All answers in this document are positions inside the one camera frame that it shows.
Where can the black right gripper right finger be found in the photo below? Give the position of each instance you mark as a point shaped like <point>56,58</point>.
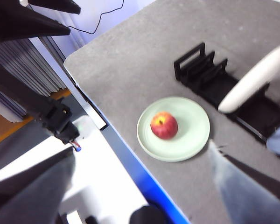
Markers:
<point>252,196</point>

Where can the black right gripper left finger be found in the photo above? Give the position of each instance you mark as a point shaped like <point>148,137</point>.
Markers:
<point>25,198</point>

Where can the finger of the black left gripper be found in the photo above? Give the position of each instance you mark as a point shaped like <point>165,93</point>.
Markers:
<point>58,5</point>
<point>18,23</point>

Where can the pale green plate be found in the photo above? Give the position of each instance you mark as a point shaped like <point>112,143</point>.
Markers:
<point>191,121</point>

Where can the red apple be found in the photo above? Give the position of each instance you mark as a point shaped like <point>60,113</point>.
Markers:
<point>164,126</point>

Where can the black plate rack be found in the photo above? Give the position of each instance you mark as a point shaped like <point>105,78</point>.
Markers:
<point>247,112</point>

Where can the white plate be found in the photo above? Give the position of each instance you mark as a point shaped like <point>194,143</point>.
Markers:
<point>252,81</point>

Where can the grey ribbed panel stack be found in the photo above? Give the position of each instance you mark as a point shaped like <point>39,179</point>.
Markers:
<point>25,67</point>

